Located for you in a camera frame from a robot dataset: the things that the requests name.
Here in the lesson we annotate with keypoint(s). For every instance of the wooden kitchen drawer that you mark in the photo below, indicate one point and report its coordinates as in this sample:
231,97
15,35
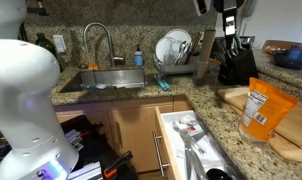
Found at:
168,143

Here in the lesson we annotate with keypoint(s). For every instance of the dish rack with plates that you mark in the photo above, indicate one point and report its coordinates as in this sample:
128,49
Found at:
174,53

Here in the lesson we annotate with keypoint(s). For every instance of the tall wooden board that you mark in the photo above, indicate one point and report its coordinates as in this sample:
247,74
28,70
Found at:
203,62

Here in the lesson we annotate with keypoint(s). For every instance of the orange sponge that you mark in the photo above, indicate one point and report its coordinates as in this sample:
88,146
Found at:
93,66

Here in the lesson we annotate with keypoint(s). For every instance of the black knife block with knives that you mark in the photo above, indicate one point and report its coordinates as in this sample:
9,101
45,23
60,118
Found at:
237,64

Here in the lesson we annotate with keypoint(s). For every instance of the lower wooden cutting board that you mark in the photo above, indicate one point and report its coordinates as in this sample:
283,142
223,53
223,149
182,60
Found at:
287,138

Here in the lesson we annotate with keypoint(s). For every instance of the clear plastic cutlery bags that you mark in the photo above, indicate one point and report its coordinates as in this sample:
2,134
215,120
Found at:
199,153

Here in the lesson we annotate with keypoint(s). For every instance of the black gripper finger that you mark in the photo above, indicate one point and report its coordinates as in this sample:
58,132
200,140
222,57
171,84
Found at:
229,22

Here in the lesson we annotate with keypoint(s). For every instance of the wooden tray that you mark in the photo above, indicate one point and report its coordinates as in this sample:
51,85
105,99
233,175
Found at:
281,46

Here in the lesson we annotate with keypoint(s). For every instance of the metal cabinet door handle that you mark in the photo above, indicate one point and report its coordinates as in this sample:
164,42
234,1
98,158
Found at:
118,134

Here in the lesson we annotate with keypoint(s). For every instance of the white wall outlet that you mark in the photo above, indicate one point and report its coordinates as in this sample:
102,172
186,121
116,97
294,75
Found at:
59,43

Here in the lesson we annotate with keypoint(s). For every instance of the black ladle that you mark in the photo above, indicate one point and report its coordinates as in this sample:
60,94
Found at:
217,174

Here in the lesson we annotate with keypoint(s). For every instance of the dark blue bowl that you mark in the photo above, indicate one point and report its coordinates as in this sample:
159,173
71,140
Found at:
291,58

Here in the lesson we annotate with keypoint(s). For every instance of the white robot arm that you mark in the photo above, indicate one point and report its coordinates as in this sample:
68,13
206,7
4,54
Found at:
28,72

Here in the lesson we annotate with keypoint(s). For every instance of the orange food packet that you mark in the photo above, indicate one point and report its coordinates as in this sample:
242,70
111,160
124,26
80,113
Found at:
264,109

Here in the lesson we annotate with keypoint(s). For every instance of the stainless steel sink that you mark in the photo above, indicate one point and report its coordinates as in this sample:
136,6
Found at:
106,80

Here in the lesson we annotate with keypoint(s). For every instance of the blue soap dispenser bottle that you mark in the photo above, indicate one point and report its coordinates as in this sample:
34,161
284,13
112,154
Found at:
139,57

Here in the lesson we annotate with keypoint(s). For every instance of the dark green glass bottle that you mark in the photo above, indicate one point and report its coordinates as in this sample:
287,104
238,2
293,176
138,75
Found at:
45,43

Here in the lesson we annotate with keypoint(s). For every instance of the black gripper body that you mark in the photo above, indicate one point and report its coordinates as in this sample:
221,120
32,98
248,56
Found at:
221,6

